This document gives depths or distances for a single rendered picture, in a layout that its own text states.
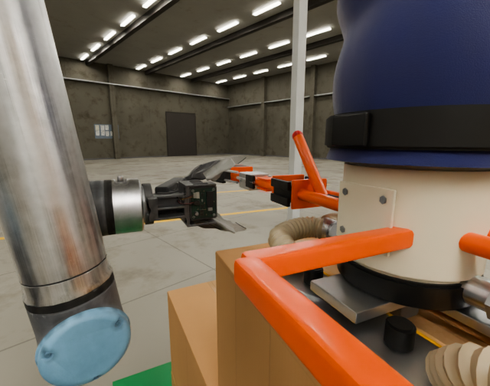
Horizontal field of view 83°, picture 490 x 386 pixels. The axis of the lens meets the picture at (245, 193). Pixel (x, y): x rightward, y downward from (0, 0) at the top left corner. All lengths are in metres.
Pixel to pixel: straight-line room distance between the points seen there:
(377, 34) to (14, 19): 0.33
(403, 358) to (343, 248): 0.13
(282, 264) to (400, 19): 0.25
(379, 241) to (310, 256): 0.08
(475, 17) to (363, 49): 0.09
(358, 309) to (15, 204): 0.36
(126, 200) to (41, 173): 0.17
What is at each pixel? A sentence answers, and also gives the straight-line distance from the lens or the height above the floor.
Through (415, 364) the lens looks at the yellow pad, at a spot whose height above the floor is 0.97.
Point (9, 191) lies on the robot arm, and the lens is 0.33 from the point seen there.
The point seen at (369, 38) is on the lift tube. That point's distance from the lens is 0.35.
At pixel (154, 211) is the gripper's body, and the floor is 1.07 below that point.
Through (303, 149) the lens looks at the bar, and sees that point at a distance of 0.57.
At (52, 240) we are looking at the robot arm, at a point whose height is 1.09.
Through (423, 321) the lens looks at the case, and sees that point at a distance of 0.48.
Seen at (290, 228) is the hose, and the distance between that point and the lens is 0.50.
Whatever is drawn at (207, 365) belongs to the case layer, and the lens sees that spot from 0.95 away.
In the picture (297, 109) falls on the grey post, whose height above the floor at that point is 1.57.
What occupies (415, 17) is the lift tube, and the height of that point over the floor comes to 1.29.
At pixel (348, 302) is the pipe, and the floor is 1.00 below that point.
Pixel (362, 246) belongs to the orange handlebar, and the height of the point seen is 1.08.
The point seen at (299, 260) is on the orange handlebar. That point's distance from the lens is 0.25.
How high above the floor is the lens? 1.18
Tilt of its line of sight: 11 degrees down
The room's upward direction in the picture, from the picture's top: straight up
